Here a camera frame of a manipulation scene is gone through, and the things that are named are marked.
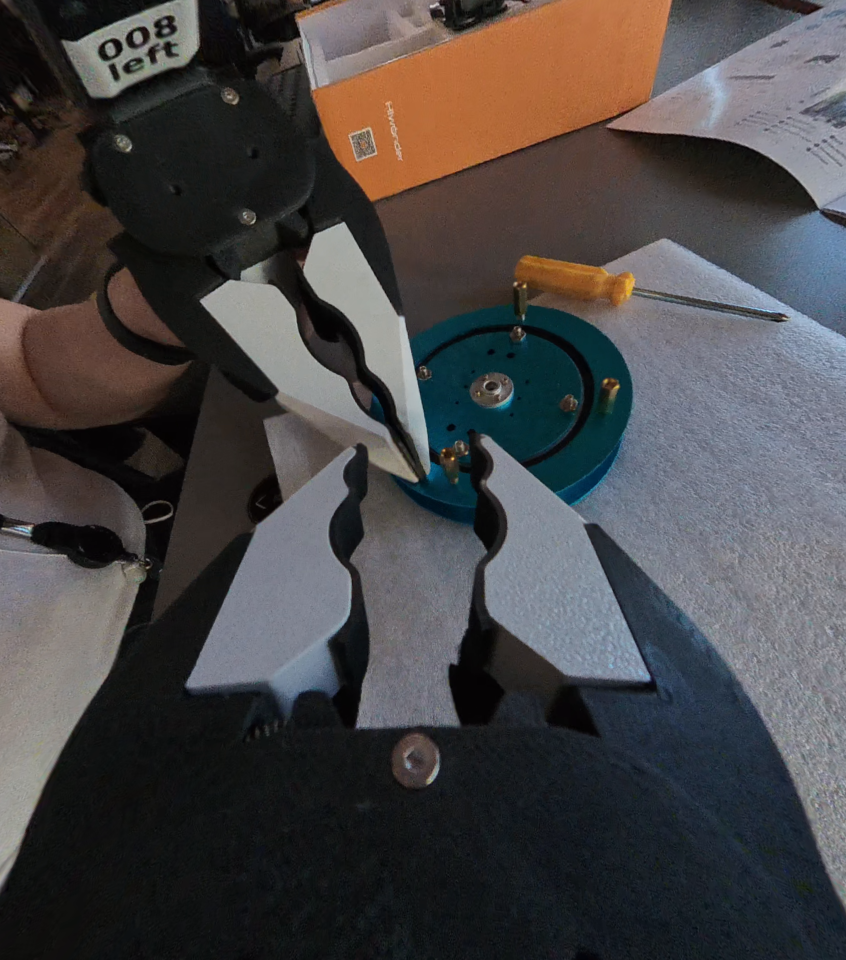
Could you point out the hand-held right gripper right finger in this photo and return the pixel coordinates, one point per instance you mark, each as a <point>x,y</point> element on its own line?
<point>558,600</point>

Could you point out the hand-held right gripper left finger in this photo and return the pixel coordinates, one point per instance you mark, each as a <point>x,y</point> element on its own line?
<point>273,600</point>

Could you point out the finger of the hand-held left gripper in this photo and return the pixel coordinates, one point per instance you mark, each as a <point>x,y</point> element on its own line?
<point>370,300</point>
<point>280,345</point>

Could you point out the blue round metal turntable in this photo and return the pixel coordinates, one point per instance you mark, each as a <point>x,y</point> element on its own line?
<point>595,450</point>

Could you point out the person's left forearm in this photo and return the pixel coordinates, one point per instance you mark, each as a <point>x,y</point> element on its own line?
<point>17,352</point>

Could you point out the black round desk badge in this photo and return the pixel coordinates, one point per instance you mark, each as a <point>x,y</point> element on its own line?
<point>264,501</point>

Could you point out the orange cardboard box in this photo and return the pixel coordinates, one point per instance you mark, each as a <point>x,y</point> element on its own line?
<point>483,97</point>

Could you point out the white foam sheet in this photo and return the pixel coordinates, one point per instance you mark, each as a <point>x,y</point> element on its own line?
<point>768,487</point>

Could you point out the printed instruction manual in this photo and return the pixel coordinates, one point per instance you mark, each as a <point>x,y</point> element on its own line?
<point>783,97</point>

